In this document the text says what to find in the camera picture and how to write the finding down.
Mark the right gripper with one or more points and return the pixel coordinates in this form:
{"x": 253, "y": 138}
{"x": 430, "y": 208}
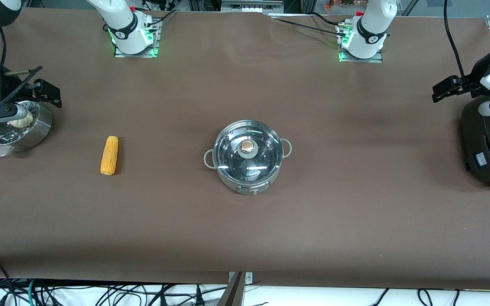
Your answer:
{"x": 12, "y": 89}

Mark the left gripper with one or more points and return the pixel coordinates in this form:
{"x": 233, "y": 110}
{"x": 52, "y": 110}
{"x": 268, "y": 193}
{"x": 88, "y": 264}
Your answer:
{"x": 471, "y": 82}

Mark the yellow corn cob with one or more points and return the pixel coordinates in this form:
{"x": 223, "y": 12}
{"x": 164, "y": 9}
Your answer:
{"x": 109, "y": 155}

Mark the glass pot lid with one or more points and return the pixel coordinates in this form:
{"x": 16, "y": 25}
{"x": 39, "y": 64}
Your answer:
{"x": 228, "y": 157}

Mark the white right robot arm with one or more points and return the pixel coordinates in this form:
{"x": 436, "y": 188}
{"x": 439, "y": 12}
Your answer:
{"x": 121, "y": 21}

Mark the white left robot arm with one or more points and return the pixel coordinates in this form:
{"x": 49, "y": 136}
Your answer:
{"x": 370, "y": 25}

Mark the steel electric pot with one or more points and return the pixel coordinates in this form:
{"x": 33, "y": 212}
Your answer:
{"x": 236, "y": 185}

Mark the white steamed bun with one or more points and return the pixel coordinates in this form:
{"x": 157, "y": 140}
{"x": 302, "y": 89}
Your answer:
{"x": 21, "y": 123}

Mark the steel steamer basket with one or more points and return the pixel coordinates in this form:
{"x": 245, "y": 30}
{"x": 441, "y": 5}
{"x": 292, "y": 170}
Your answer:
{"x": 36, "y": 131}

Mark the brown table cover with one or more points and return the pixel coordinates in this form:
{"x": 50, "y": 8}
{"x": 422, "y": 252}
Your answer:
{"x": 313, "y": 233}

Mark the grey metal box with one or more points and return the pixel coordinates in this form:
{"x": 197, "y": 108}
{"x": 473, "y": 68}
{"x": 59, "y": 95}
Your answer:
{"x": 251, "y": 5}

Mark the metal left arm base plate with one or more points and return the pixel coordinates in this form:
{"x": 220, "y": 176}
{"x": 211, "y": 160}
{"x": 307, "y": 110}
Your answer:
{"x": 360, "y": 60}

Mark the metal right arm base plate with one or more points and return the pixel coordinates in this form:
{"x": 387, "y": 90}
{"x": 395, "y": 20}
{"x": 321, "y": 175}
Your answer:
{"x": 136, "y": 55}

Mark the grey camera pole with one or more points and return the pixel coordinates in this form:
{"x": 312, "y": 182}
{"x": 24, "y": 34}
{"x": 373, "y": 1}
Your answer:
{"x": 232, "y": 295}

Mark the silver table edge bracket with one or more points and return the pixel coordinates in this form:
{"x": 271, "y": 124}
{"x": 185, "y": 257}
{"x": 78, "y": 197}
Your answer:
{"x": 249, "y": 278}

